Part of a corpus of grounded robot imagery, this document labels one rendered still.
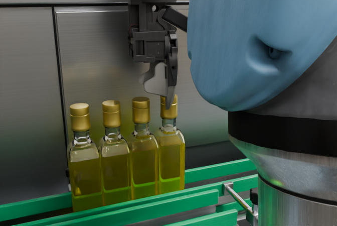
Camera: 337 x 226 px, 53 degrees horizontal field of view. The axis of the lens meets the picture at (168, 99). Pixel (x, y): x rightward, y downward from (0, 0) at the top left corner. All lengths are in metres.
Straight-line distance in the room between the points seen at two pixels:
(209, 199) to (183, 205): 0.06
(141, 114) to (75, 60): 0.19
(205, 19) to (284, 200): 0.09
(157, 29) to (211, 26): 0.48
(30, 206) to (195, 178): 0.36
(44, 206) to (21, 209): 0.04
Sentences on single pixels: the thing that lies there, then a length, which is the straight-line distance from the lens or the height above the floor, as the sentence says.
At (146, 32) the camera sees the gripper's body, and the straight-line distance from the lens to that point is 0.61.
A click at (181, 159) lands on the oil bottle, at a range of 0.71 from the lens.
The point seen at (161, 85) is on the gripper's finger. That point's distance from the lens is 0.64.
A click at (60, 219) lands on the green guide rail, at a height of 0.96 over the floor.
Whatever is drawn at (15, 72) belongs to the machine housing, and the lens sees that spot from 0.77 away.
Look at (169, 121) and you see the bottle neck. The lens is 0.68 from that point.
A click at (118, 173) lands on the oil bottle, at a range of 0.67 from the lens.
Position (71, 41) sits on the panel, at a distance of 0.73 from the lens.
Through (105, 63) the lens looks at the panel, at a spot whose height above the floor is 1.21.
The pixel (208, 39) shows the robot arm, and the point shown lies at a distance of 0.16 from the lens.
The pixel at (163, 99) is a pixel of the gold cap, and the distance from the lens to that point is 0.67.
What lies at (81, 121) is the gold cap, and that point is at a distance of 0.63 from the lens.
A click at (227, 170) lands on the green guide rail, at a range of 0.85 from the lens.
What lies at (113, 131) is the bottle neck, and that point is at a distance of 0.65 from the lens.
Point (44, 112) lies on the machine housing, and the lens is 0.80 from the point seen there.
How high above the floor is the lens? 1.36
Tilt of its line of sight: 18 degrees down
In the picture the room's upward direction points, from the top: straight up
